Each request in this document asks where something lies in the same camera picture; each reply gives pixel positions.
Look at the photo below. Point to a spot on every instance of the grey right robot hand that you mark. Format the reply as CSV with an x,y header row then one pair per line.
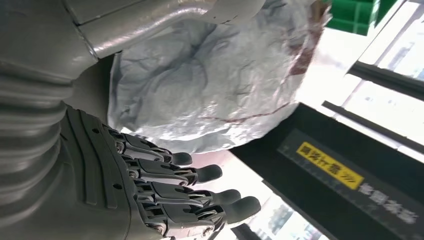
x,y
99,185

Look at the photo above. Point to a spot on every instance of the black inbound scanner machine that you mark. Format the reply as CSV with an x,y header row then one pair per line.
x,y
331,130

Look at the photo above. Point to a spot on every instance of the green plastic crate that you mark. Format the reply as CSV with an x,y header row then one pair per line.
x,y
354,16

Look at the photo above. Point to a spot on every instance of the dark window frame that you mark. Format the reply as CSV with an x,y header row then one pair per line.
x,y
381,78

